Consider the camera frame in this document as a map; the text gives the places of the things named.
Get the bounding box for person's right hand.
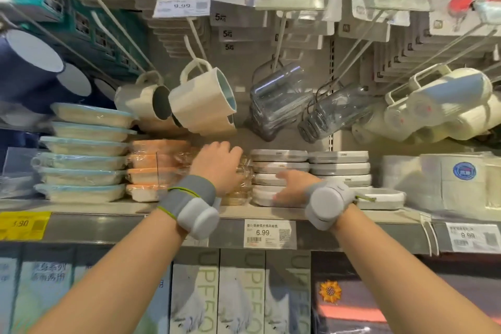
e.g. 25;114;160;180
273;170;323;209

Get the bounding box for person's left hand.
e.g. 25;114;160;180
189;141;244;198

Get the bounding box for person's right forearm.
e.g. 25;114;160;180
332;204;501;334

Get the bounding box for person's left forearm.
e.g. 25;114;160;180
28;208;189;334

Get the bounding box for clear wrapped packets pile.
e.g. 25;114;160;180
221;156;256;206

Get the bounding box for grey right wrist tracker band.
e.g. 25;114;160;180
304;180;377;232

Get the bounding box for grey wrist tracker band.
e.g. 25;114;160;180
157;175;222;241
304;180;377;232

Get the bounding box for large beige mug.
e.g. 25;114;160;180
168;58;238;137

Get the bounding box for stacks of grey-lid round dishes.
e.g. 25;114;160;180
250;149;406;211

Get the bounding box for white shelf price tag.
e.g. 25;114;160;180
445;222;501;255
243;219;297;251

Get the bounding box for grey left wrist tracker band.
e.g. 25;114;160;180
157;175;222;241

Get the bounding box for beige mug with dark inside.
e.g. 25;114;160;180
114;71;174;124

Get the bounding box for white sleeve packet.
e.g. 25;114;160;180
264;249;312;334
169;248;220;334
217;248;267;334

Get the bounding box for grey metal shelf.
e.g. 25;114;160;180
0;199;501;257

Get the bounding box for dark packet with sunflower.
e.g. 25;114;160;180
310;251;501;334

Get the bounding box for stack of blue-rimmed dishes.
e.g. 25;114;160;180
32;102;138;204

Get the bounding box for white price tag on hook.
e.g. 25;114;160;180
152;0;211;20

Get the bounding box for white tissue roll pack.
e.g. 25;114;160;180
381;153;501;222

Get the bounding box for small navy cup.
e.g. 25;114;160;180
55;63;93;105

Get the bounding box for row of white hanging mugs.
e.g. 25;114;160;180
351;64;501;146

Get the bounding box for clear plastic container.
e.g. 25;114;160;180
0;147;48;200

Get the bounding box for yellow shelf price tag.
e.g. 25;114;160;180
0;211;52;241

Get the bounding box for large navy cup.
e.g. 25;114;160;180
0;28;65;113

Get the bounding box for row of light blue boxes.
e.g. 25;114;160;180
0;243;173;334

